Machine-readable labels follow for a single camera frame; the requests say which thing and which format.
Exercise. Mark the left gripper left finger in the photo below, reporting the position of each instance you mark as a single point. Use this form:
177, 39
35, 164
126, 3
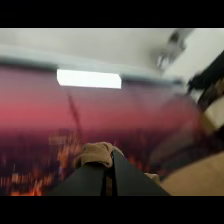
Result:
86, 181

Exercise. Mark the silver frame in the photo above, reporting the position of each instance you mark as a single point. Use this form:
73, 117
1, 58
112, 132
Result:
140, 73

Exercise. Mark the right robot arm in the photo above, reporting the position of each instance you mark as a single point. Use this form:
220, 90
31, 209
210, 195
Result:
208, 75

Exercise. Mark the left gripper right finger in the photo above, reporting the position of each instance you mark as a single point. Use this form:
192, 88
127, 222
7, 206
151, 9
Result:
133, 181

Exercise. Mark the tan garment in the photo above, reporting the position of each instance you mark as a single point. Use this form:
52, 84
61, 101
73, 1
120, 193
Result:
97, 154

